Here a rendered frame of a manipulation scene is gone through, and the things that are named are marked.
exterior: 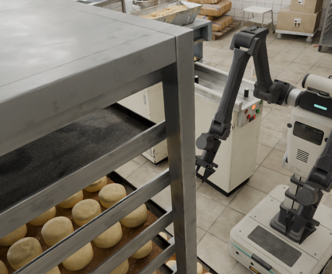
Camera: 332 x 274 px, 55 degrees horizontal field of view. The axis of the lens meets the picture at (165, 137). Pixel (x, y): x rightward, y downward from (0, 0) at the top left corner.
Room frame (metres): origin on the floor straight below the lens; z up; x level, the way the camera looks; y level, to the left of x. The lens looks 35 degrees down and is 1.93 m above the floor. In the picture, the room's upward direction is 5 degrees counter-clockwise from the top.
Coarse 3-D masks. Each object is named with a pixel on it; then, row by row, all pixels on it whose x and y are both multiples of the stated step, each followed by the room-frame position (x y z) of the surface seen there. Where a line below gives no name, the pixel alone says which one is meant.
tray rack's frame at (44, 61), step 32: (0, 0) 0.63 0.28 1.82; (32, 0) 0.61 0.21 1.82; (64, 0) 0.58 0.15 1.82; (0, 32) 0.42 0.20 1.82; (32, 32) 0.41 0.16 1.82; (64, 32) 0.40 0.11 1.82; (96, 32) 0.39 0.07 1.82; (128, 32) 0.38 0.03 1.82; (0, 64) 0.30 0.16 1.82; (32, 64) 0.30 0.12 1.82; (64, 64) 0.29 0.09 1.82; (96, 64) 0.28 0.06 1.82; (128, 64) 0.30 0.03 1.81; (160, 64) 0.33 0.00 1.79; (0, 96) 0.23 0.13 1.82; (32, 96) 0.24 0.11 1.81; (64, 96) 0.26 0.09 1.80; (96, 96) 0.28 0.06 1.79; (0, 128) 0.22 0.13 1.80
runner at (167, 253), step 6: (168, 240) 0.40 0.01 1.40; (168, 246) 0.36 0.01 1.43; (174, 246) 0.37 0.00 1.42; (162, 252) 0.35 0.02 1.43; (168, 252) 0.36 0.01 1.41; (174, 252) 0.37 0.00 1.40; (156, 258) 0.34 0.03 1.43; (162, 258) 0.35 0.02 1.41; (168, 258) 0.36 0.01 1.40; (150, 264) 0.33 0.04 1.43; (156, 264) 0.34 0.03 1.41; (144, 270) 0.32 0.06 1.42; (150, 270) 0.33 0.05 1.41
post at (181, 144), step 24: (192, 48) 0.36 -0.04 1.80; (168, 72) 0.36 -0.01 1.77; (192, 72) 0.36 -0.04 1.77; (168, 96) 0.36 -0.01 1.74; (192, 96) 0.36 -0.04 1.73; (168, 120) 0.36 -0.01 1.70; (192, 120) 0.36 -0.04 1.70; (168, 144) 0.37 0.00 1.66; (192, 144) 0.36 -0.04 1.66; (192, 168) 0.36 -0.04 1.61; (192, 192) 0.36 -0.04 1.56; (192, 216) 0.36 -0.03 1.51; (192, 240) 0.36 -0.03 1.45; (192, 264) 0.36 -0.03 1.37
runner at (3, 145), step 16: (144, 80) 0.35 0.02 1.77; (160, 80) 0.37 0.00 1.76; (112, 96) 0.32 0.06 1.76; (128, 96) 0.34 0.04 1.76; (64, 112) 0.28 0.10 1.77; (80, 112) 0.29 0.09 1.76; (32, 128) 0.26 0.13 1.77; (48, 128) 0.27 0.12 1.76; (0, 144) 0.24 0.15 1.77; (16, 144) 0.25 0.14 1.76
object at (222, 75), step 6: (198, 66) 2.45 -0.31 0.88; (204, 66) 2.40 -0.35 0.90; (210, 66) 2.38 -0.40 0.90; (204, 72) 2.40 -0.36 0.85; (210, 72) 2.35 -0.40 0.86; (216, 72) 2.30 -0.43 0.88; (222, 72) 2.25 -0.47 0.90; (222, 78) 2.25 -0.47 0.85; (246, 84) 2.07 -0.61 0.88; (252, 84) 2.03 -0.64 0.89; (252, 90) 2.03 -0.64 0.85
